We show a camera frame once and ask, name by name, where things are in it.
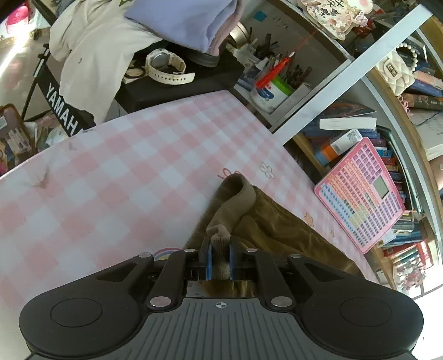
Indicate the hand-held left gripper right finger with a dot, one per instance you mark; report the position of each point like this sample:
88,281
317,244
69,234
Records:
231,263

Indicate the orange and white box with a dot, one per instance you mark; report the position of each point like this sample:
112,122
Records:
341,142

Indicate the pink plastic object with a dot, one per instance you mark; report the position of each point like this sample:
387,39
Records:
17,14

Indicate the decorative paper card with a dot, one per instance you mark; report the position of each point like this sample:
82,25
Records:
332,15

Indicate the red pen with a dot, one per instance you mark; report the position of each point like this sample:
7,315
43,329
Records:
273,71

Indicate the white bookshelf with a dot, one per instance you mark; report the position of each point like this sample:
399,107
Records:
377,55

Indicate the brown storage bag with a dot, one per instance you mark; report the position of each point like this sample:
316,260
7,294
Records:
14,138

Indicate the row of shelf books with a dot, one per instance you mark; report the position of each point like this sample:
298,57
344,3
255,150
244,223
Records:
405,228

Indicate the pink checked printed tablecloth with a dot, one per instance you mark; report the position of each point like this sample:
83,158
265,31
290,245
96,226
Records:
121,166

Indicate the white garment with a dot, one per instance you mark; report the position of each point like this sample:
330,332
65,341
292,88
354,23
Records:
93,52

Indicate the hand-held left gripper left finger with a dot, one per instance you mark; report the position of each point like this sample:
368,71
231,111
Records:
207,260

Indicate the holder full of pens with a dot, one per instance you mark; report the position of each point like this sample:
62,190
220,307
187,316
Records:
277,55

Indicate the white wristwatch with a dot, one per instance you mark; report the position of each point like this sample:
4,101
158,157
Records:
162,64

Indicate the pink toy learning tablet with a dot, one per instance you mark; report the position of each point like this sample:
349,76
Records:
360,197

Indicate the folded purple cloth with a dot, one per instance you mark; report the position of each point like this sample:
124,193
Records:
193,20

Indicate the white jar with blue label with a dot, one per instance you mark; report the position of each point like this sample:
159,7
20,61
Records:
270,91

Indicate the brown pants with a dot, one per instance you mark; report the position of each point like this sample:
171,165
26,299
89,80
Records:
277,228

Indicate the white quilted handbag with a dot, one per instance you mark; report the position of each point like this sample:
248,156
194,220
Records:
396,71

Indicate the white booklet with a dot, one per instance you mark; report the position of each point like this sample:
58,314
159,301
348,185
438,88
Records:
348,123

